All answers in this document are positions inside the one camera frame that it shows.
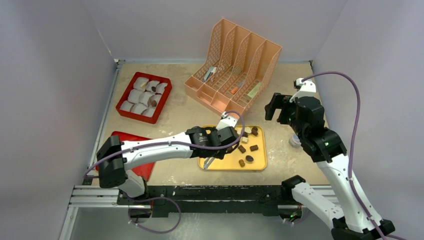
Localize black base frame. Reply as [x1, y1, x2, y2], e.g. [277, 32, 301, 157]
[117, 185, 303, 221]

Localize metal tongs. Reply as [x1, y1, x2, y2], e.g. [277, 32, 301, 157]
[202, 157, 216, 170]

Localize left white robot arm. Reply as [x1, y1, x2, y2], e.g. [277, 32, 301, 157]
[96, 126, 241, 205]

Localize brown bar chocolate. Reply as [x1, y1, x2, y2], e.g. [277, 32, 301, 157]
[249, 144, 259, 152]

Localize small clear cup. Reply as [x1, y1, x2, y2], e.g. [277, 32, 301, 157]
[288, 133, 301, 148]

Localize orange file organizer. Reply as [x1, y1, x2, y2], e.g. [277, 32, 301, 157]
[184, 18, 282, 115]

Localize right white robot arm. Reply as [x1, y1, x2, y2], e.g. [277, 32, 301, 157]
[264, 92, 396, 240]

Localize brown square chocolate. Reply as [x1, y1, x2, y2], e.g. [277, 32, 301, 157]
[237, 145, 247, 154]

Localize milk ribbed chocolate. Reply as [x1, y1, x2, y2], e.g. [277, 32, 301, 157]
[238, 159, 246, 168]

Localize red box lid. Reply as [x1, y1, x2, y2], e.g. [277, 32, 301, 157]
[96, 131, 155, 181]

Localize yellow tray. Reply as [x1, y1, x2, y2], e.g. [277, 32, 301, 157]
[197, 125, 267, 171]

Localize red chocolate box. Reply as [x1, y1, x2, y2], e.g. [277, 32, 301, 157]
[115, 72, 173, 124]

